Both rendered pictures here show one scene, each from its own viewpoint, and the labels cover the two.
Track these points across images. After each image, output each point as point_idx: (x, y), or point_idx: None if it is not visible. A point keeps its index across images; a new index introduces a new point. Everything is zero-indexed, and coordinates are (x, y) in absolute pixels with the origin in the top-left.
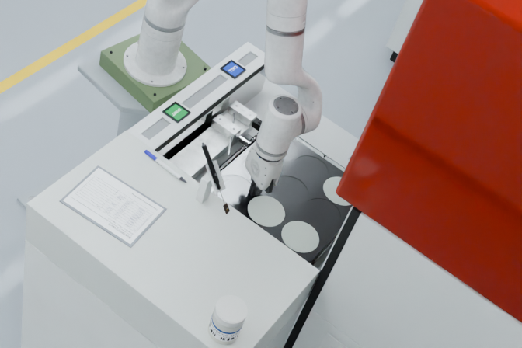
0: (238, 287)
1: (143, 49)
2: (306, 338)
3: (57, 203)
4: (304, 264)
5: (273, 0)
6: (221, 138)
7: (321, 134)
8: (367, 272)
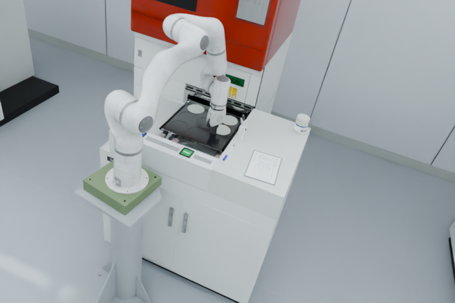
0: (277, 128)
1: (137, 171)
2: None
3: (276, 186)
4: (253, 111)
5: (223, 38)
6: None
7: None
8: (263, 86)
